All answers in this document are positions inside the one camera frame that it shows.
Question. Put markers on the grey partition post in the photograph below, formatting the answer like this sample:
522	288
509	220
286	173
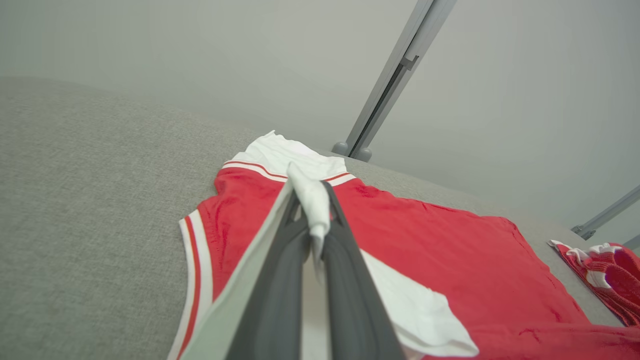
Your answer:
395	65
607	212

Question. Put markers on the red shorts white trim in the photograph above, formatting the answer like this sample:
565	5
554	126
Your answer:
615	280

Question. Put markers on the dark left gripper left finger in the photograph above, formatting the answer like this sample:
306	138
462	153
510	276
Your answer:
275	300

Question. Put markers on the red jersey white sleeves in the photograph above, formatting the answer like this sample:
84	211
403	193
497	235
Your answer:
450	250

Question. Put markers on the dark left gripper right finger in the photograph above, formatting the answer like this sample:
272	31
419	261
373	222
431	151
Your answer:
350	300

